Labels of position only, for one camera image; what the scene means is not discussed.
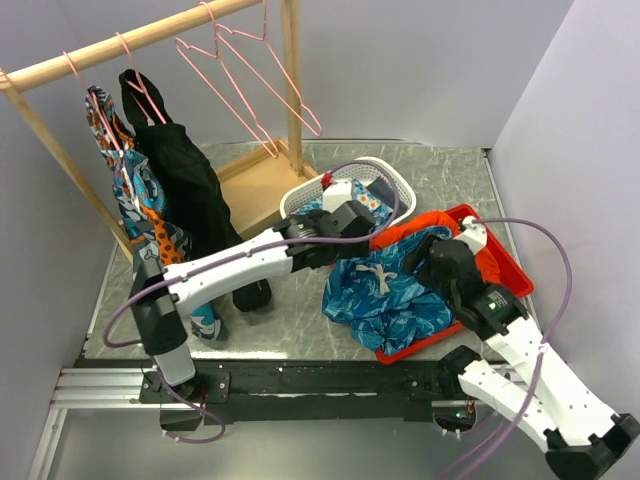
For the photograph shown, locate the blue shark print shorts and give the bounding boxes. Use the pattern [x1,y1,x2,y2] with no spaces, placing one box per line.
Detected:
[322,227,453,355]

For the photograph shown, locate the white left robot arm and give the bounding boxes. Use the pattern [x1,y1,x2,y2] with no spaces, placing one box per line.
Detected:
[129,200,375,402]

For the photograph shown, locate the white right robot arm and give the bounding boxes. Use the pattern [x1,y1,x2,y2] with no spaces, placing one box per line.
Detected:
[403,234,639,479]

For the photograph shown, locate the blue floral shorts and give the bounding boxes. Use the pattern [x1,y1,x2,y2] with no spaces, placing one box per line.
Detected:
[281,178,415,228]

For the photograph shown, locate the black sport shorts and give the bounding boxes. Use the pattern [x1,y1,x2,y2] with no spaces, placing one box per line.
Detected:
[117,68,274,314]

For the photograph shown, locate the orange blue patterned shorts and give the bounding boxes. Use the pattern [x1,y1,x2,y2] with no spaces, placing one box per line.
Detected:
[83,84,231,342]

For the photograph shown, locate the dark navy folded garment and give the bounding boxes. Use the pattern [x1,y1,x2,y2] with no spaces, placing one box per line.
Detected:
[366,177,408,215]

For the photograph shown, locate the white perforated plastic basket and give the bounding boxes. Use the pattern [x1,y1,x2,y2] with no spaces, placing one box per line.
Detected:
[279,156,417,226]

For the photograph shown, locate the red plastic tray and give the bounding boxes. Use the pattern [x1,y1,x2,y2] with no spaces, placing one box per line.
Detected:
[370,204,534,365]

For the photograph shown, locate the wooden clothes rack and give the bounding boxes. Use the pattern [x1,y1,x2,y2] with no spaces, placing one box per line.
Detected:
[0,0,321,264]

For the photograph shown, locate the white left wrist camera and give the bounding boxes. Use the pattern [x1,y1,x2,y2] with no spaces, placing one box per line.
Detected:
[321,172,353,212]

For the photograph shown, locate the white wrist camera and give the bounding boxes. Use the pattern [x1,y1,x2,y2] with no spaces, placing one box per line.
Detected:
[455,216,488,255]
[321,172,353,212]

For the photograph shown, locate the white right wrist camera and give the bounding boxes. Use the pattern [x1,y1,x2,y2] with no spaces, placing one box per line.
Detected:
[455,216,488,255]

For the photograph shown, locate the empty pink wire hanger rear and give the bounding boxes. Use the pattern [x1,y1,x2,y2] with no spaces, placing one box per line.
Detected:
[214,0,324,138]

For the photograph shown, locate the empty pink wire hanger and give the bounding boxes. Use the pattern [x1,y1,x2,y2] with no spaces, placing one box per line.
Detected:
[214,0,324,138]
[174,1,279,158]

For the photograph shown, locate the empty pink wire hanger front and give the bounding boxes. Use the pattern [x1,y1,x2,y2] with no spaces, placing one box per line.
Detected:
[174,1,279,158]

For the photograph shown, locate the pink wire hanger with black shorts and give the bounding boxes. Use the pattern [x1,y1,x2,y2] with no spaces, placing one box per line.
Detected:
[116,32,168,126]

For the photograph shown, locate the pink wire hanger far left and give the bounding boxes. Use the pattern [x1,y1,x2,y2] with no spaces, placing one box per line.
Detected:
[62,50,122,150]

